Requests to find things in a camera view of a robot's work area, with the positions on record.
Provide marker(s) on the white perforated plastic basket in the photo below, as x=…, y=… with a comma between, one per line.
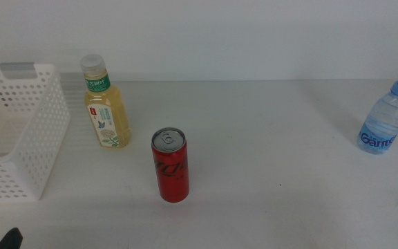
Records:
x=29, y=145

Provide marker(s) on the clear water bottle blue cap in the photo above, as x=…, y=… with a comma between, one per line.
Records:
x=383, y=124

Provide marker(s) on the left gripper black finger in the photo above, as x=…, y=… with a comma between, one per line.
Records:
x=11, y=239

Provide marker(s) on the yellow tea bottle green label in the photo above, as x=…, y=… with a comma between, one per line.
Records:
x=107, y=114

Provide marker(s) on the red cola can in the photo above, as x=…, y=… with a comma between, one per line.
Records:
x=171, y=169

